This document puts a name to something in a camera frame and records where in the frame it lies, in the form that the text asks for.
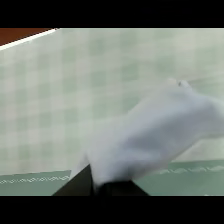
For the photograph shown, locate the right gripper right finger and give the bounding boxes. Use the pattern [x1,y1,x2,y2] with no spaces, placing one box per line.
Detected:
[97,179,151,197]

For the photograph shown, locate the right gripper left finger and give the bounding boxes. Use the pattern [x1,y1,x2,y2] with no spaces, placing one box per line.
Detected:
[51,163,95,197]

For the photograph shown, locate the light blue T-shirt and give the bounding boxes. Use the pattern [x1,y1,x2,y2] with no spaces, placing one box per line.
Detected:
[69,77,224,195]

